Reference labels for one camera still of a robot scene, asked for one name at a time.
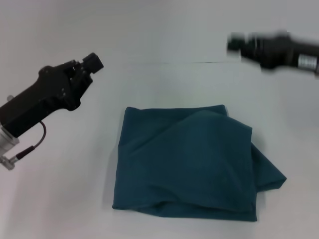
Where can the blue shirt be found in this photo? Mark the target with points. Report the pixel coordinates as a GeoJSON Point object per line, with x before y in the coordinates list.
{"type": "Point", "coordinates": [187, 161]}

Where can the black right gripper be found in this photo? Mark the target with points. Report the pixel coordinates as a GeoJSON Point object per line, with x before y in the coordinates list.
{"type": "Point", "coordinates": [281, 51]}

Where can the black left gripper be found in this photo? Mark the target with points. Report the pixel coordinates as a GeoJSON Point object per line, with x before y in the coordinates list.
{"type": "Point", "coordinates": [40, 102]}

